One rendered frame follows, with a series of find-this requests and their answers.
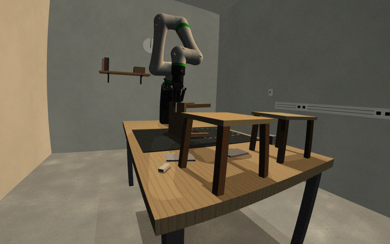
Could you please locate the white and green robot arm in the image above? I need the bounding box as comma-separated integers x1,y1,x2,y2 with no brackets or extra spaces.
149,13,203,89

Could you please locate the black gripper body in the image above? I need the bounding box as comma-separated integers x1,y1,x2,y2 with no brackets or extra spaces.
172,75,183,91

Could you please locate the black rectangular mat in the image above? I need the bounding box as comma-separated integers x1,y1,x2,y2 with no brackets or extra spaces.
132,127,251,153

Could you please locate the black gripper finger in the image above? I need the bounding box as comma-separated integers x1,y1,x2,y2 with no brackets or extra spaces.
168,85,178,112
177,86,186,102

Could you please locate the small beige rectangular block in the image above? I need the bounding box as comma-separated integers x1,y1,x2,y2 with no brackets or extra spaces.
158,163,170,172

